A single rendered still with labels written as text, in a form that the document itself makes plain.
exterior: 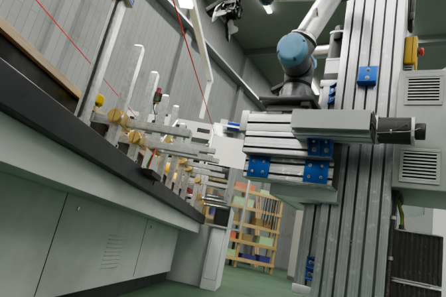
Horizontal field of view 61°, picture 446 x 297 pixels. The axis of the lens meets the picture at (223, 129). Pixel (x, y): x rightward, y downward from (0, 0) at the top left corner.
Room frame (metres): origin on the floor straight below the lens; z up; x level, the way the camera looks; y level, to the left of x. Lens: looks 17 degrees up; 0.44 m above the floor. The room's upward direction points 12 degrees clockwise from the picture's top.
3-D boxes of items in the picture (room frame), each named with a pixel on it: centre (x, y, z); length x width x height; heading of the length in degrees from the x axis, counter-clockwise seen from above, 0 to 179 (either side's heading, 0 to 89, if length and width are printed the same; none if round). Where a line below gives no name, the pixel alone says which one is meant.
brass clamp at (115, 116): (1.41, 0.39, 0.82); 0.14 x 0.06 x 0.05; 172
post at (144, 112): (1.63, 0.36, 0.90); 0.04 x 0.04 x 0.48; 82
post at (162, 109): (1.88, 0.33, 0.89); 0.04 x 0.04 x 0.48; 82
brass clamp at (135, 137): (1.66, 0.36, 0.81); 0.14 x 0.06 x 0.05; 172
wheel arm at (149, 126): (1.42, 0.33, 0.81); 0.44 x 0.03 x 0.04; 82
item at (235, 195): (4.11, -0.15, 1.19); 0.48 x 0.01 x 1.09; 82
